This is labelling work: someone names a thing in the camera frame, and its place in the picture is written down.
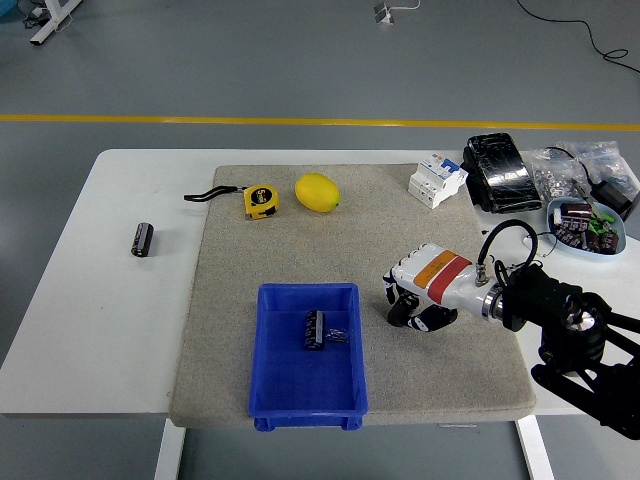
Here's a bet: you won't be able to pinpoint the large black power adapter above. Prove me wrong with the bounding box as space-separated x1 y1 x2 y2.
544 146 636 222

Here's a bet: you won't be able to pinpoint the black cylindrical battery white print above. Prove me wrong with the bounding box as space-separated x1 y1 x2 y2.
301 309 326 351
385 299 416 329
130 222 154 259

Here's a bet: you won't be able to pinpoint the yellow tape measure black strap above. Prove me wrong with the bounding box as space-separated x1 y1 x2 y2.
183 183 281 221

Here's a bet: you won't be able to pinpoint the thin looped wire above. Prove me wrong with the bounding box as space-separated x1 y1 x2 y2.
522 231 559 259

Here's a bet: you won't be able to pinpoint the black floor cable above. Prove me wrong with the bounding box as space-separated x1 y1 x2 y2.
514 0 640 76

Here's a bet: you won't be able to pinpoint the green connector pieces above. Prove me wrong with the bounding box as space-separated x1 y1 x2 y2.
587 212 617 235

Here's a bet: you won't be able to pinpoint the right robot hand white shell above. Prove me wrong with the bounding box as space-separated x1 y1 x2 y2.
382 242 490 334

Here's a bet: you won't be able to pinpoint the large brown capacitor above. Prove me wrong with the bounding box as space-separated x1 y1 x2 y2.
558 201 595 221

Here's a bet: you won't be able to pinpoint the clear bag of metal nuts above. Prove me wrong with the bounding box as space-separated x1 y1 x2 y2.
528 147 594 202

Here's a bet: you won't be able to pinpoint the yellow lemon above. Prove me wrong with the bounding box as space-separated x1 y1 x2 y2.
294 172 341 214

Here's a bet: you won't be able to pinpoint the black device in clear wrap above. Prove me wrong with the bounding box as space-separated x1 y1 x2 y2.
460 132 545 215

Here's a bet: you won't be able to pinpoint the clear bag of small parts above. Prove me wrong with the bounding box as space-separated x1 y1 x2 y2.
555 139 640 201

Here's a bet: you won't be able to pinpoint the blue plastic box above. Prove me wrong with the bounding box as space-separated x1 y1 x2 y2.
247 282 370 432

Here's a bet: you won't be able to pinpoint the white circuit breaker blue lever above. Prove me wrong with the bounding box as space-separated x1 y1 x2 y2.
407 153 469 210

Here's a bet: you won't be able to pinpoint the grey-brown mat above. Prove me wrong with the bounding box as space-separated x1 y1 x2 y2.
167 163 537 430

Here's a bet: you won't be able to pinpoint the white table leg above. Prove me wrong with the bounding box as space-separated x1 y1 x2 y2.
514 415 556 480
153 418 187 480

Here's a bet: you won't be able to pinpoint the grey floor socket white cable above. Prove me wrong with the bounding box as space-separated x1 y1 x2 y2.
373 0 421 26

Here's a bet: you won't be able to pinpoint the light blue bowl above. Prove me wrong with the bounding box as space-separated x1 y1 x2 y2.
545 197 629 263

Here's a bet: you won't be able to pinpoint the white desk frame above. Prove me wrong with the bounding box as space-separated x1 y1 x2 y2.
28 0 84 49

